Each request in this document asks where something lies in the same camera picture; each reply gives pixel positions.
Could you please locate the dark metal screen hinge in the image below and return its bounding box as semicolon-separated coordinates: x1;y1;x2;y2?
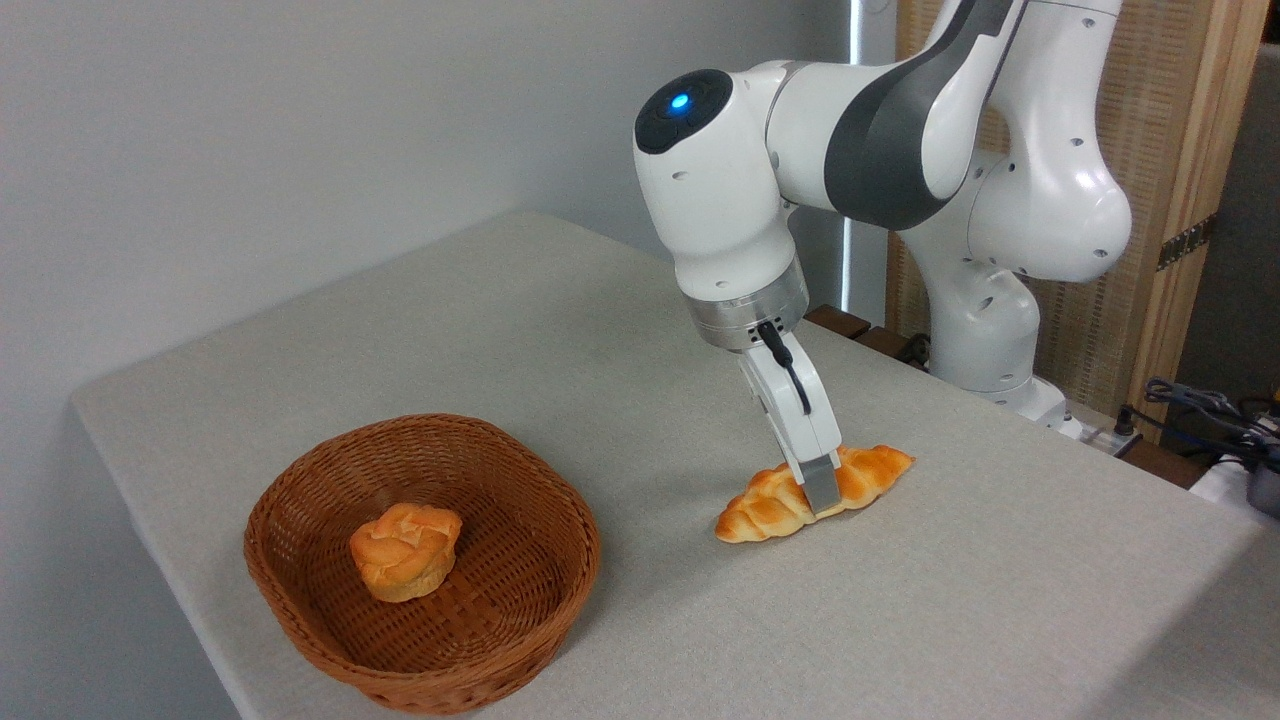
1157;213;1219;272

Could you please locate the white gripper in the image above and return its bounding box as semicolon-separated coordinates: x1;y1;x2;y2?
738;335;844;518

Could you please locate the brown wicker basket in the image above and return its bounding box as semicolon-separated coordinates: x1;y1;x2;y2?
243;413;602;715

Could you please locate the white box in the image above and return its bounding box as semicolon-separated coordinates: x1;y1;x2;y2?
1188;452;1280;523

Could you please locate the braided golden bread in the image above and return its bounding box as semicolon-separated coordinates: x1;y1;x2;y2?
714;444;917;545

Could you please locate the bundle of black cables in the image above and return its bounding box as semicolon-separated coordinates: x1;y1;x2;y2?
1143;377;1280;473

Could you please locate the round puff bread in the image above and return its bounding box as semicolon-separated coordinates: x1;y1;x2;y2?
348;502;464;604

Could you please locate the white power strip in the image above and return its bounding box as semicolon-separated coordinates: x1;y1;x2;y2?
1058;400;1143;458

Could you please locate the dark wooden base board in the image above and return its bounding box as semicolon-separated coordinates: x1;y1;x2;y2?
805;305;933;373

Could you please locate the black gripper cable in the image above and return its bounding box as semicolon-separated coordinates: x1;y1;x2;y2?
757;320;813;416

